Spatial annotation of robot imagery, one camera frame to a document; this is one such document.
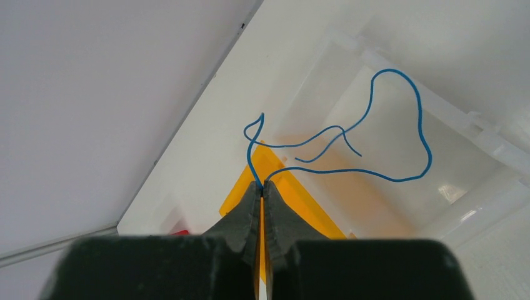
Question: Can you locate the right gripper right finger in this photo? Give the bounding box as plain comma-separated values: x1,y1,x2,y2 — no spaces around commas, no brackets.
263,181,473,299

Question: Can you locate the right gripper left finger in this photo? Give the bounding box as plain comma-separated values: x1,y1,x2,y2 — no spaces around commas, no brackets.
39,182,261,299

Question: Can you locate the blue wire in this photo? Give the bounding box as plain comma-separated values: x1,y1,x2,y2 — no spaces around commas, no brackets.
243,68,433,191

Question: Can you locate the red plastic bin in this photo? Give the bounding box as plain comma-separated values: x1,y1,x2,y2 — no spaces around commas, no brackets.
170,229,190,236

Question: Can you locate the orange plastic bin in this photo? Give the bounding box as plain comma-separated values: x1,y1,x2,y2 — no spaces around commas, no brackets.
219,146,351,286

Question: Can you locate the clear plastic bin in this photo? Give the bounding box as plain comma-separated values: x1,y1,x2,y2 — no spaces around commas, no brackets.
262,30,529,249

